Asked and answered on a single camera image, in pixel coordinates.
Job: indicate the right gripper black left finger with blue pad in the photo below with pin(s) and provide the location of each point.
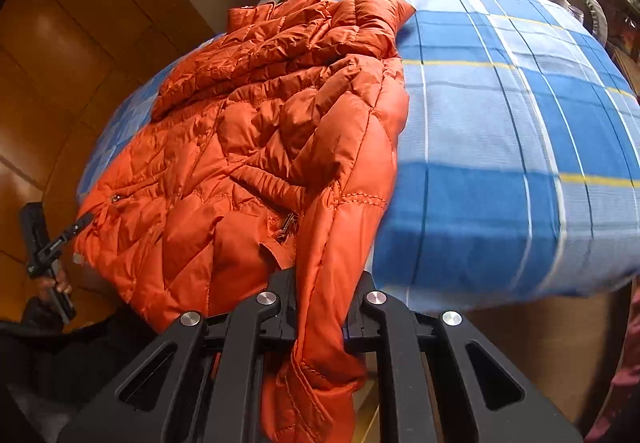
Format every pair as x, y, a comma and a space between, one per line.
201, 381

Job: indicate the blue plaid bed sheet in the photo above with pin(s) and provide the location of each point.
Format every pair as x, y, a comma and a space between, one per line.
517, 168

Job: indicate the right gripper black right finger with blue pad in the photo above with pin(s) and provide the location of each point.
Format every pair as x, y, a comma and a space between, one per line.
441, 380

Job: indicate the orange puffer down jacket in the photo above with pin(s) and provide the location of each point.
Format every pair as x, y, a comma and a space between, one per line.
273, 147

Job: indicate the wooden desk with clutter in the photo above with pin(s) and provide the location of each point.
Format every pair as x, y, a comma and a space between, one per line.
623, 37

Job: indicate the grey padded baby nest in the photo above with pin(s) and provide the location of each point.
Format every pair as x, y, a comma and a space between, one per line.
594, 18

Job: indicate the left hand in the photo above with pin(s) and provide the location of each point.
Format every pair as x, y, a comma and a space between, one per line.
60, 283

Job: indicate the dark red ruffled bedspread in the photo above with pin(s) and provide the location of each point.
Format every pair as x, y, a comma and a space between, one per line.
619, 419

